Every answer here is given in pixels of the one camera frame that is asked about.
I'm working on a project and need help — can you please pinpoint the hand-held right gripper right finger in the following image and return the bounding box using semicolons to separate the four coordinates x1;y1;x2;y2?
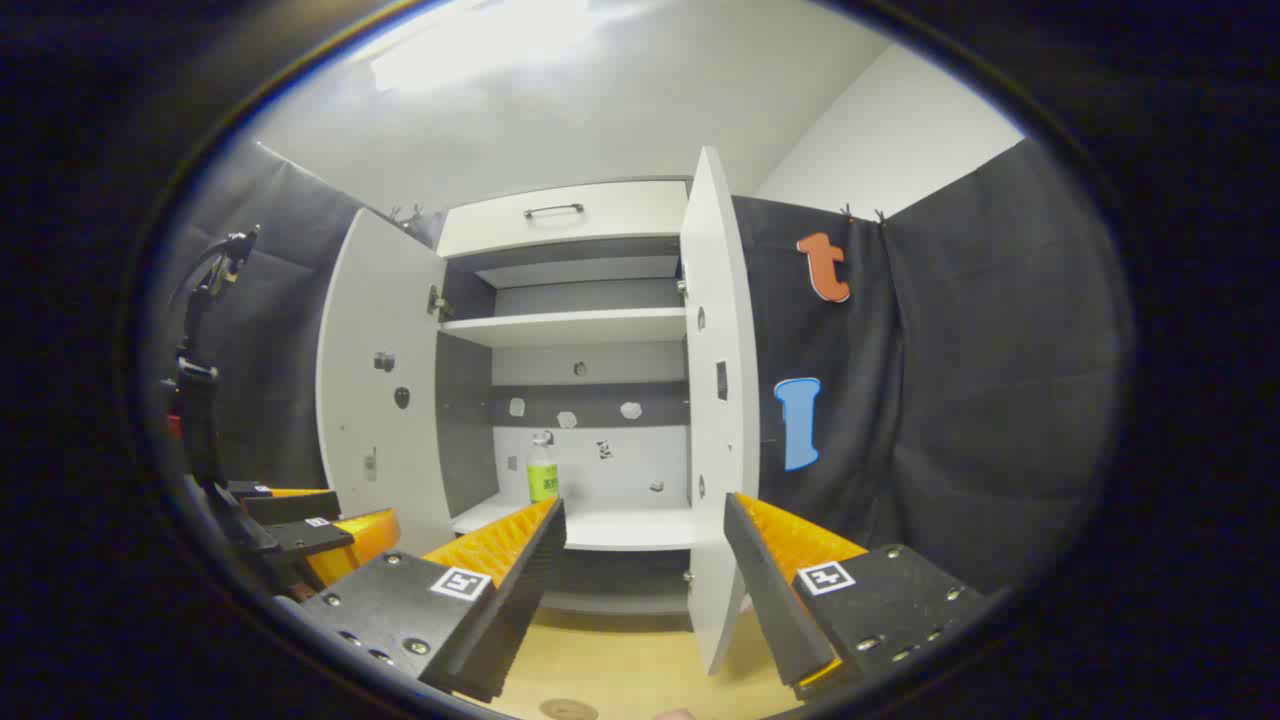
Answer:
722;492;986;701

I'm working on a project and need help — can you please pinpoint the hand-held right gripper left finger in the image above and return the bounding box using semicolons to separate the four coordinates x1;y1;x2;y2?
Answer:
275;497;568;704

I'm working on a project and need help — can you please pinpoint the green label clear bottle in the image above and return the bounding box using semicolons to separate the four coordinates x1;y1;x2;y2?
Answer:
527;432;561;504

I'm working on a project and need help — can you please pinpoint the cat sticker white cabinet door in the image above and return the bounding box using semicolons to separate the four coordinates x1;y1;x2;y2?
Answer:
680;147;761;676

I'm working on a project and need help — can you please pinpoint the white and grey cabinet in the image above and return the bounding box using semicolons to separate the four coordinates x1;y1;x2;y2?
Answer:
432;178;701;616

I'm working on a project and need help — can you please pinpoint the white cabinet shelf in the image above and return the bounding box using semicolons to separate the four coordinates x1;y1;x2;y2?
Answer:
450;493;701;552
440;307;689;349

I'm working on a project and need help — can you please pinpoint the white cabinet drawer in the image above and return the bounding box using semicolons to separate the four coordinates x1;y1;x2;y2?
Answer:
437;180;691;259

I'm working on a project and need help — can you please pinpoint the black backdrop cloth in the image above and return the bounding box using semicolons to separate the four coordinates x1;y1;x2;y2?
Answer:
150;135;1136;596

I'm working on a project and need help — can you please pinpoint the black cable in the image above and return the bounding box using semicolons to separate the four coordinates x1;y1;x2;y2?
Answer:
183;228;261;353

